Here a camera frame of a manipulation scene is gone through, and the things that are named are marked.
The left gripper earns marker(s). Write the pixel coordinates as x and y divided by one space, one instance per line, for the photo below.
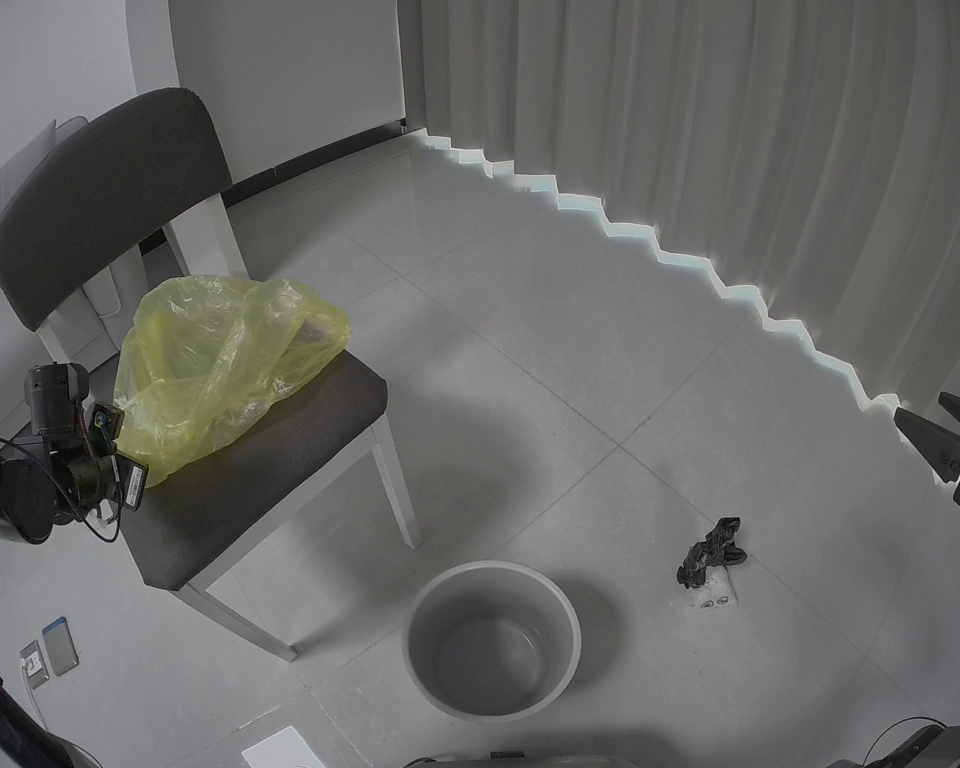
105 484

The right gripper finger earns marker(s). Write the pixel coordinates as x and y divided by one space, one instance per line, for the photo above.
952 405
937 446

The yellow plastic bag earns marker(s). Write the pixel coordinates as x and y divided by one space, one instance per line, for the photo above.
217 352

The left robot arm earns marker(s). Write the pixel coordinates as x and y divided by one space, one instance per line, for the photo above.
45 397

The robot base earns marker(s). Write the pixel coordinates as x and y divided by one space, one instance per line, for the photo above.
525 761

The crumpled black plastic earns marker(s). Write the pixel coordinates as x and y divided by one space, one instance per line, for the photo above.
712 547

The white trash bin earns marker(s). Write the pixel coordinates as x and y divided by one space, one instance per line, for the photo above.
450 600

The dark grey white-framed chair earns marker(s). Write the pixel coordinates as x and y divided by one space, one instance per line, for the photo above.
255 465

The clear printed wrapper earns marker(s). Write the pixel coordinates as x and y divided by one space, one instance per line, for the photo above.
718 592

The white curtain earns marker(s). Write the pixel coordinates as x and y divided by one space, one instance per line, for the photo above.
712 135

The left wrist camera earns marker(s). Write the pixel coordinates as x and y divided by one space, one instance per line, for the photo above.
103 427

